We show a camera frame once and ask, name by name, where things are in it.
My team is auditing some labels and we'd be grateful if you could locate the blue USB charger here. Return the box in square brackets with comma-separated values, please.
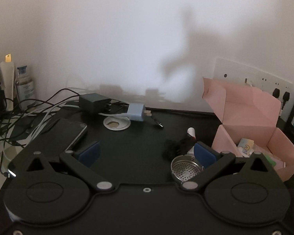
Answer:
[127, 103, 152, 123]

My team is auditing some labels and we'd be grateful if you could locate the black desktop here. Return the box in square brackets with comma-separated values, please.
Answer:
[0, 106, 294, 201]

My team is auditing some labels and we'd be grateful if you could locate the white charging cable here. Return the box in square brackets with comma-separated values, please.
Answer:
[2, 104, 130, 162]

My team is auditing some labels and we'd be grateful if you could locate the pink cardboard box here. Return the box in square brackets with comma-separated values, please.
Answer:
[202, 77, 294, 182]

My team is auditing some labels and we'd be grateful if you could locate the metal tea strainer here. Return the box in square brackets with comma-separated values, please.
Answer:
[171, 155, 205, 184]

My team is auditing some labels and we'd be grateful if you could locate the black power adapter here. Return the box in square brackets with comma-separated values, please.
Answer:
[78, 93, 112, 114]

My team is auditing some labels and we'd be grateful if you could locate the white round disc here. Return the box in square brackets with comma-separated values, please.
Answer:
[103, 116, 131, 131]

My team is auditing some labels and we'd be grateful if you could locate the black hair scrunchie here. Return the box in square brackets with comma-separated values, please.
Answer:
[162, 135, 196, 161]

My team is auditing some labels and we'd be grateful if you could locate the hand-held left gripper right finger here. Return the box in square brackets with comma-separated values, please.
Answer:
[180, 141, 269, 193]

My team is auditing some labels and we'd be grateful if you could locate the black cable metal connector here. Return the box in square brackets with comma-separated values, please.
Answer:
[149, 115, 164, 129]

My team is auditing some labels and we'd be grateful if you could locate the clear bottle blue cap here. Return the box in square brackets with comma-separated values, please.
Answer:
[16, 65, 37, 110]

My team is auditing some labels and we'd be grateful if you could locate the black smartphone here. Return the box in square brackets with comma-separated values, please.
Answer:
[7, 118, 87, 178]

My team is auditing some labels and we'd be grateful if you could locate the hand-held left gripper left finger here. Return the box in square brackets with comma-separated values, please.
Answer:
[27, 141, 114, 193]

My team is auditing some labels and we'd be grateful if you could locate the red striped white tube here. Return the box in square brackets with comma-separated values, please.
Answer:
[187, 127, 198, 156]

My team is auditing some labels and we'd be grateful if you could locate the green items plastic bag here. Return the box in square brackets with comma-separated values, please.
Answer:
[265, 155, 277, 169]

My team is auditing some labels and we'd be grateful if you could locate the white wall socket panel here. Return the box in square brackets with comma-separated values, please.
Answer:
[214, 57, 294, 103]

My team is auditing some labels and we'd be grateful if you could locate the white tube yellow cap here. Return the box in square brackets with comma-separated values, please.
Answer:
[0, 53, 16, 103]

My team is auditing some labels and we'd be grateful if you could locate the black cable tangle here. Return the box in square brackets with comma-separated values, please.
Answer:
[0, 88, 81, 152]

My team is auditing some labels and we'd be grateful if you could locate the cartoon print packet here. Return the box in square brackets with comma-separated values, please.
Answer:
[238, 138, 255, 157]

